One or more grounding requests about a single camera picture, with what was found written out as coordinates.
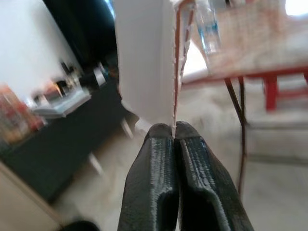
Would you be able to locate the red lid snack jar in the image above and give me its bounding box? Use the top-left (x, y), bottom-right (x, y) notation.
top-left (0, 84), bottom-right (47, 146)

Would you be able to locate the black television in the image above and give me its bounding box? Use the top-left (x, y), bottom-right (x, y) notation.
top-left (43, 0), bottom-right (119, 71)

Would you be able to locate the red plastic stool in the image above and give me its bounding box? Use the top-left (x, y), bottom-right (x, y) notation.
top-left (245, 71), bottom-right (308, 112)

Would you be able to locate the black low TV cabinet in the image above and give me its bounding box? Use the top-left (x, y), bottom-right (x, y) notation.
top-left (0, 51), bottom-right (135, 203)

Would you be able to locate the marble pattern folding table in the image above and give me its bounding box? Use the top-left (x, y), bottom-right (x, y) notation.
top-left (181, 0), bottom-right (308, 193)

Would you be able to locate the stack of white books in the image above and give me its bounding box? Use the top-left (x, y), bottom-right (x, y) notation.
top-left (32, 90), bottom-right (92, 119)

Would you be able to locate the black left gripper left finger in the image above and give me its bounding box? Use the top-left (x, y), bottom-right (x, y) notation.
top-left (118, 123), bottom-right (180, 231)

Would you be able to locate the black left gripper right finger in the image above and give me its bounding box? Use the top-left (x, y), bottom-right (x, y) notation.
top-left (174, 121), bottom-right (255, 231)

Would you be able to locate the clear plastic water bottle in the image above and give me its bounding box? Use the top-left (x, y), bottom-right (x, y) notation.
top-left (194, 4), bottom-right (222, 55)

